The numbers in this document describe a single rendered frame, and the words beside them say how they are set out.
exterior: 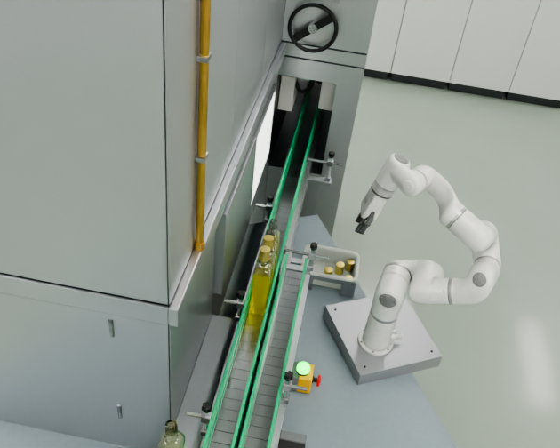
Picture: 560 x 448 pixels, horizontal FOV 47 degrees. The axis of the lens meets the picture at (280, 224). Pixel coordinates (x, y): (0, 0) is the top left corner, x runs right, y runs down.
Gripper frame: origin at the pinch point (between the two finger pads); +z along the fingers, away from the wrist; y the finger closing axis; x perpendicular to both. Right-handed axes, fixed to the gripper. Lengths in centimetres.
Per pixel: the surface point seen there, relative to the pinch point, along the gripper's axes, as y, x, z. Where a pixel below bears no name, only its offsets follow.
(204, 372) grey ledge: 48, -33, 41
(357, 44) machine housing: -90, -15, -22
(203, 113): 50, -60, -47
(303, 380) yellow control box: 40, -1, 38
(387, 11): -364, 35, 45
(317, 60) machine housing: -91, -27, -8
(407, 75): -364, 78, 89
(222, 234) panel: 23.5, -43.3, 6.1
